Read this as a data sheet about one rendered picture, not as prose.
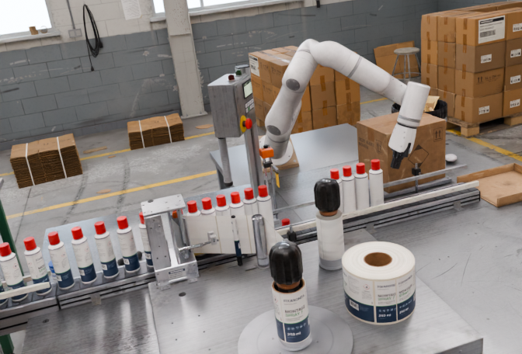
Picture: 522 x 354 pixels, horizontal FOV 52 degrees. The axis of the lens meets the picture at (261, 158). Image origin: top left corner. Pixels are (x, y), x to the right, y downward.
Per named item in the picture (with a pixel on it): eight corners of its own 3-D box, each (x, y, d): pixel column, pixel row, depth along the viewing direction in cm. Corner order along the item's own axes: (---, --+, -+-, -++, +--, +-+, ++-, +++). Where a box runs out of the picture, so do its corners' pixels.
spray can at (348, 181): (346, 219, 204) (343, 170, 197) (341, 214, 209) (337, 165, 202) (359, 216, 205) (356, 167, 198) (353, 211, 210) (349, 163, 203)
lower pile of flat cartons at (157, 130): (130, 150, 610) (126, 133, 603) (129, 137, 660) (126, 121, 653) (186, 140, 623) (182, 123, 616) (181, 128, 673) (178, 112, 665)
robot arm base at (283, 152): (262, 169, 272) (266, 153, 256) (252, 138, 280) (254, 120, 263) (297, 161, 276) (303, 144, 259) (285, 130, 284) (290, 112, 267)
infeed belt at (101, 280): (59, 305, 179) (56, 295, 178) (60, 292, 186) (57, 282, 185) (478, 198, 217) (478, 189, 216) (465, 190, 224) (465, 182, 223)
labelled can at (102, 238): (104, 280, 183) (91, 227, 176) (104, 273, 187) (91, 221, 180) (120, 276, 184) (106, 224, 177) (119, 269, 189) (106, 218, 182)
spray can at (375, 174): (374, 212, 207) (372, 164, 200) (368, 207, 212) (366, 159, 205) (386, 209, 208) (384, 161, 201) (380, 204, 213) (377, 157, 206)
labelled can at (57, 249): (59, 292, 179) (43, 238, 172) (60, 284, 184) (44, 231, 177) (74, 288, 180) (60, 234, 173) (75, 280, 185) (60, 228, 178)
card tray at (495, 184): (497, 207, 210) (497, 198, 208) (456, 185, 233) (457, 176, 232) (559, 191, 217) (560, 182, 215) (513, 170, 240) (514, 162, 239)
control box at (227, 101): (214, 138, 186) (207, 85, 179) (232, 123, 201) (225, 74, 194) (241, 137, 182) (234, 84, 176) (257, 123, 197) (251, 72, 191)
